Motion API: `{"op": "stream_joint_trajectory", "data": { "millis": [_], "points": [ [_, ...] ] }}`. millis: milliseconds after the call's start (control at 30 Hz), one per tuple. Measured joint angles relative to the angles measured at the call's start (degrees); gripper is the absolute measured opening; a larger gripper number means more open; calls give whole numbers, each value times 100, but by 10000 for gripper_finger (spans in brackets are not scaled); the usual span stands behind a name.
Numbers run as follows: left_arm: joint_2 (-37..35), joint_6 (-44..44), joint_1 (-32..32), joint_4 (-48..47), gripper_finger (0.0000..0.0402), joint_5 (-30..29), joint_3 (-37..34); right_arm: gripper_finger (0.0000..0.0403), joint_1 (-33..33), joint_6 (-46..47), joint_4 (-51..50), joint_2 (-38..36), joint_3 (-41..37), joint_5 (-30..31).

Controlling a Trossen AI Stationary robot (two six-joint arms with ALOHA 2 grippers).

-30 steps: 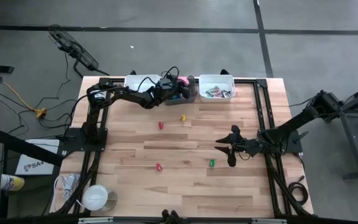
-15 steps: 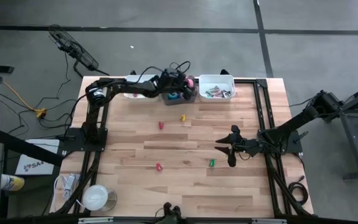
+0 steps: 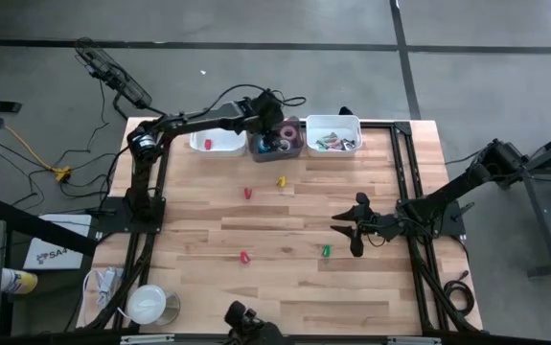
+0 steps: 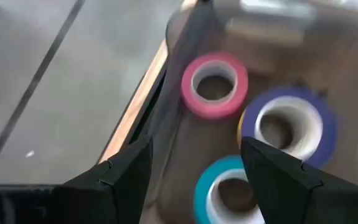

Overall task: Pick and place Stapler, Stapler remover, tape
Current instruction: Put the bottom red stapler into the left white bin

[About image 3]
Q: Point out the black power strip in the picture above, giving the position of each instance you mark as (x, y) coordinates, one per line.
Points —
(112, 79)

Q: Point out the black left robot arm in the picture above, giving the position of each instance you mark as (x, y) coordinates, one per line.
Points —
(143, 167)

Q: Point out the black staple remover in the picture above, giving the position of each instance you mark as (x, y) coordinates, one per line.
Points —
(349, 144)

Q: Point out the white power adapter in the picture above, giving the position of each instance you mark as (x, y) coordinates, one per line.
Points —
(107, 282)

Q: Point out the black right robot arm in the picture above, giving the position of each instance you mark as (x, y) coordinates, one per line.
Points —
(452, 191)

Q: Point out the grey translucent plastic bin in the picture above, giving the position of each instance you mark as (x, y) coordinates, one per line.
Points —
(275, 157)

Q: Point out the black aluminium table frame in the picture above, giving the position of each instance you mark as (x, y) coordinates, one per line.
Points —
(399, 158)

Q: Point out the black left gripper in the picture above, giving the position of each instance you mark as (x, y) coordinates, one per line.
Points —
(265, 112)

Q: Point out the green mini stapler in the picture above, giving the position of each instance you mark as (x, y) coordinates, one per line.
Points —
(326, 250)

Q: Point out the white cardboard box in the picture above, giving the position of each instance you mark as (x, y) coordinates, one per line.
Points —
(59, 244)

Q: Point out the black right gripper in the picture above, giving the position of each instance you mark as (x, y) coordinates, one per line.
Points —
(360, 225)

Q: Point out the yellow mini stapler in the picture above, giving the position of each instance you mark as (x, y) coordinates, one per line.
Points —
(281, 181)

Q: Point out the black diagonal bar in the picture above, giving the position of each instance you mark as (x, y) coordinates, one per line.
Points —
(40, 229)

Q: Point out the red mini stapler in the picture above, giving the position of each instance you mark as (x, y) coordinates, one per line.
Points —
(208, 144)
(245, 257)
(247, 193)

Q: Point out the teal staple remover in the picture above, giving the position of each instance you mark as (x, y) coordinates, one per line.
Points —
(322, 143)

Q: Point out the yellow spray can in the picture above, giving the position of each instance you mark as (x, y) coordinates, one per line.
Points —
(21, 282)

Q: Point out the dark metal stand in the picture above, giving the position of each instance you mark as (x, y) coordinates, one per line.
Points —
(543, 201)

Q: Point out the white plastic bin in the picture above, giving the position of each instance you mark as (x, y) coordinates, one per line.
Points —
(227, 144)
(332, 123)

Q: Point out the pink staple remover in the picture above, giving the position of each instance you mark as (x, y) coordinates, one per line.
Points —
(335, 146)

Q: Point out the pink tape roll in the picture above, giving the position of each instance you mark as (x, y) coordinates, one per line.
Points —
(293, 128)

